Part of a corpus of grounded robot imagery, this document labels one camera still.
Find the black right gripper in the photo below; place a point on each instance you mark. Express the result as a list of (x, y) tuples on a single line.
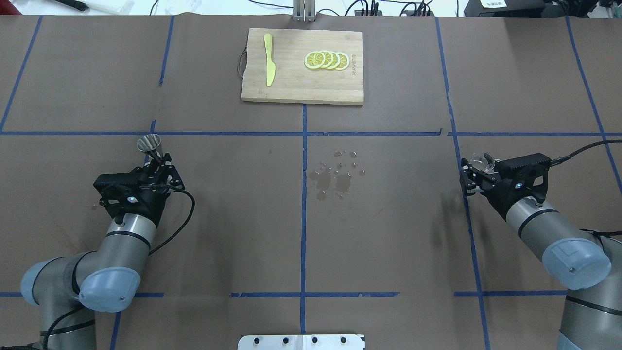
[(496, 195)]

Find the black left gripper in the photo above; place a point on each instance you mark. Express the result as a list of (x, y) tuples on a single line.
[(147, 202)]

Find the steel double jigger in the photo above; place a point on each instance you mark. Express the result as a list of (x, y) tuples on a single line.
[(150, 145)]

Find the small glass beaker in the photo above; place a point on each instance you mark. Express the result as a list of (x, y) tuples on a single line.
[(484, 162)]

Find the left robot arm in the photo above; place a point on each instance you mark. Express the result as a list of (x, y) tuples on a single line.
[(70, 290)]

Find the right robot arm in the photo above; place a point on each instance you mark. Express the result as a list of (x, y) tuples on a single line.
[(586, 262)]

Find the yellow plastic knife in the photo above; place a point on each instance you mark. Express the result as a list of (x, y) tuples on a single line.
[(270, 65)]

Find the bamboo cutting board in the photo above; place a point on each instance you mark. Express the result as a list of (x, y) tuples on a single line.
[(295, 83)]

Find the black box with label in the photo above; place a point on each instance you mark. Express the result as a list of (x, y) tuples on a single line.
[(505, 8)]

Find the rear lemon slice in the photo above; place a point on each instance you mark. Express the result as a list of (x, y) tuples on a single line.
[(343, 61)]

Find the lemon slice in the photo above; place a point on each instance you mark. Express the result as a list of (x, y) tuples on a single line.
[(327, 59), (314, 60), (336, 60), (343, 61)]

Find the front lemon slice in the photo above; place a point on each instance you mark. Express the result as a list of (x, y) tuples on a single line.
[(314, 60)]

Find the black marker pen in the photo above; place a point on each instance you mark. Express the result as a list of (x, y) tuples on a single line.
[(77, 5)]

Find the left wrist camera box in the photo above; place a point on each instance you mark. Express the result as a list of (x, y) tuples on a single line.
[(119, 188)]

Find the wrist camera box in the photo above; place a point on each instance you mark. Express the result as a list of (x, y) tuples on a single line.
[(119, 188), (526, 170)]

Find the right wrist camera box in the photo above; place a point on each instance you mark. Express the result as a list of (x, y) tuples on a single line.
[(526, 170)]

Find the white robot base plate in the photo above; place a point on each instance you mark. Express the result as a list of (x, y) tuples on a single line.
[(303, 342)]

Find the aluminium camera post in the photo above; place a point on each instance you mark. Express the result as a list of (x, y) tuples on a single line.
[(304, 11)]

